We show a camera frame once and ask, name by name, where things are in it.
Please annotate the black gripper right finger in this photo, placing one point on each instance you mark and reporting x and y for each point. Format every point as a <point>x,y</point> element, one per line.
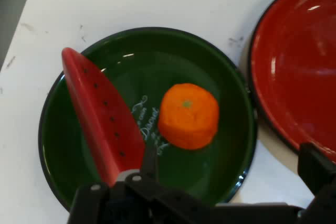
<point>321,182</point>

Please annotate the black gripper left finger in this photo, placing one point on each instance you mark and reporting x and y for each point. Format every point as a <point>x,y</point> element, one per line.
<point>136,200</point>

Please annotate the orange toy mandarin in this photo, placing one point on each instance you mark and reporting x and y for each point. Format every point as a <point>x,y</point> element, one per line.
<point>187,119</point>

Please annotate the red toy watermelon slice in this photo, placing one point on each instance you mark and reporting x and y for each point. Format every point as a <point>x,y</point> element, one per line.
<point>99,119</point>

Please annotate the red enamel plate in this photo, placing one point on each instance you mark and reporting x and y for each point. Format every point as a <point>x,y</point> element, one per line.
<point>302,64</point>

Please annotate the dark green enamel plate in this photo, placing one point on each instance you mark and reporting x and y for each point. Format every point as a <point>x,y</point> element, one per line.
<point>147,61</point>

